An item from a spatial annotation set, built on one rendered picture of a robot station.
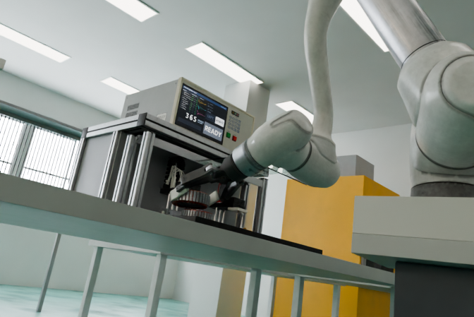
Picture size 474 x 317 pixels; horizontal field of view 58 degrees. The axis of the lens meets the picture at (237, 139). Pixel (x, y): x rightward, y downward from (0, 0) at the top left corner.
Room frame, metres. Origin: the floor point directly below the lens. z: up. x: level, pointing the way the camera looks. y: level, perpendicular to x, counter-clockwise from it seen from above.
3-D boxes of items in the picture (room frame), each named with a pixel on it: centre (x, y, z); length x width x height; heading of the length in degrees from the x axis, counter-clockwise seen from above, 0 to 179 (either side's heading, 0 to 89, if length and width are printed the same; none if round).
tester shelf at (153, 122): (1.77, 0.23, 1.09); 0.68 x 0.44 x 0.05; 135
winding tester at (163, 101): (1.78, 0.23, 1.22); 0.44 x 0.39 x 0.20; 135
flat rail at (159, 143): (1.61, 0.08, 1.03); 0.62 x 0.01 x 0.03; 135
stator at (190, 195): (1.23, 0.11, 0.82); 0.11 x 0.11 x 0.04
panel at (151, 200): (1.72, 0.19, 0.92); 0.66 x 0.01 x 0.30; 135
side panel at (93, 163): (1.60, 0.52, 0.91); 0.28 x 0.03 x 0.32; 45
